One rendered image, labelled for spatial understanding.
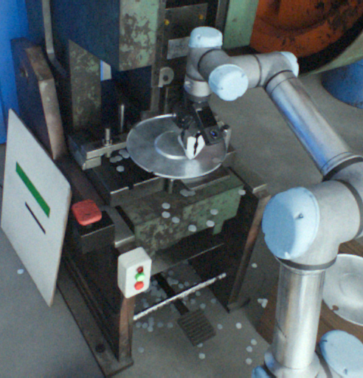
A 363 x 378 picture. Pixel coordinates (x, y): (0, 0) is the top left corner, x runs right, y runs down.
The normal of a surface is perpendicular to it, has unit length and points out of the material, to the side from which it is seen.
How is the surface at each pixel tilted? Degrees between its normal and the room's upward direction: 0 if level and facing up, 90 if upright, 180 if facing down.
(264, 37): 90
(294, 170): 0
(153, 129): 2
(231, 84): 90
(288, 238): 83
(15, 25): 90
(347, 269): 0
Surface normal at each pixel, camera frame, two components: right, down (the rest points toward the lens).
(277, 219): -0.91, 0.07
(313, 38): -0.84, 0.30
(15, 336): 0.11, -0.73
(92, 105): 0.54, 0.61
